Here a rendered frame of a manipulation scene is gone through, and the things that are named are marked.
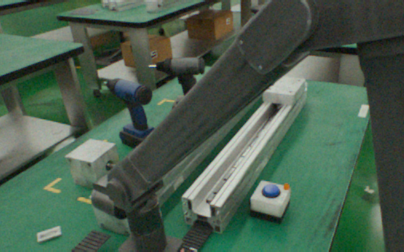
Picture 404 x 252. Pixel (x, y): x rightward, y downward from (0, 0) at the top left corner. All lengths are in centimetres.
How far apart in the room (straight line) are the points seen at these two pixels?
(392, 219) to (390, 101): 12
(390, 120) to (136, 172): 35
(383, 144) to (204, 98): 19
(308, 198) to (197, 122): 60
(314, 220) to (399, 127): 61
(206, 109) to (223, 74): 5
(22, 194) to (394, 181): 100
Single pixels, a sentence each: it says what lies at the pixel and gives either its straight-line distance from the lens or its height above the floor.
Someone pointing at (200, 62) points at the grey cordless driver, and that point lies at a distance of 131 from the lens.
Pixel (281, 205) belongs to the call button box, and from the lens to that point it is 85.
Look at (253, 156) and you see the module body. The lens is 97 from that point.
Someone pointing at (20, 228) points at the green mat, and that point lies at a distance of 104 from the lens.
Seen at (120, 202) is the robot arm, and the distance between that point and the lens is 57.
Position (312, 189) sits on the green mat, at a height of 78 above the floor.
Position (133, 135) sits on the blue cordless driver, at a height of 83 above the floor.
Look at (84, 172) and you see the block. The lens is 107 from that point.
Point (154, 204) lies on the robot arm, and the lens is 61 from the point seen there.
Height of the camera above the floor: 139
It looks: 34 degrees down
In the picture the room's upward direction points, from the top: 1 degrees counter-clockwise
